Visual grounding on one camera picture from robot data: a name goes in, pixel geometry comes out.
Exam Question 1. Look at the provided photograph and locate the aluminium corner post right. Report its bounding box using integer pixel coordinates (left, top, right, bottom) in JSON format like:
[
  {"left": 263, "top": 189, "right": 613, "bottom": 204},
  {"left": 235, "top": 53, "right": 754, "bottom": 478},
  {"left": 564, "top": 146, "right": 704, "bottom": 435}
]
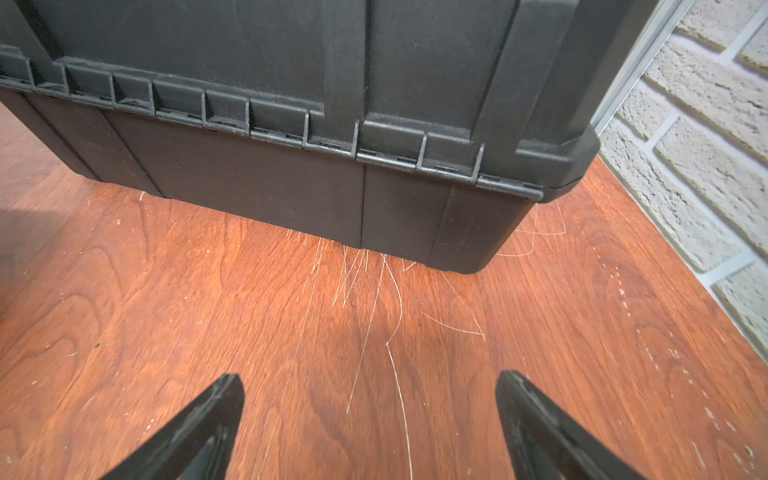
[{"left": 592, "top": 0, "right": 694, "bottom": 136}]

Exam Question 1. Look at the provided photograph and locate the black plastic toolbox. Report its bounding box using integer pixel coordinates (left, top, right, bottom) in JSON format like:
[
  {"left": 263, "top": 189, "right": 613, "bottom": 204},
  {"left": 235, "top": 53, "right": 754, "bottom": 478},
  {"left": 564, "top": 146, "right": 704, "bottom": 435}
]
[{"left": 1, "top": 1, "right": 656, "bottom": 274}]

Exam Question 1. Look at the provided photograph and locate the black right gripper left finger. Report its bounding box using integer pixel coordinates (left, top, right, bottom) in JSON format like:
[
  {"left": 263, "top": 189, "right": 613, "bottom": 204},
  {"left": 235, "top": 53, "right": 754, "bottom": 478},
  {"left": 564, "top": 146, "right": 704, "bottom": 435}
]
[{"left": 103, "top": 374, "right": 245, "bottom": 479}]

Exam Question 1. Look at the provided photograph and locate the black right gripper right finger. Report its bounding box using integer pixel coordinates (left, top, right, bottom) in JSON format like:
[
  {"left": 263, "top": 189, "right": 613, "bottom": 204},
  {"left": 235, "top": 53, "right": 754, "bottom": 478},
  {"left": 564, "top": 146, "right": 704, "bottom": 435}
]
[{"left": 495, "top": 370, "right": 642, "bottom": 479}]

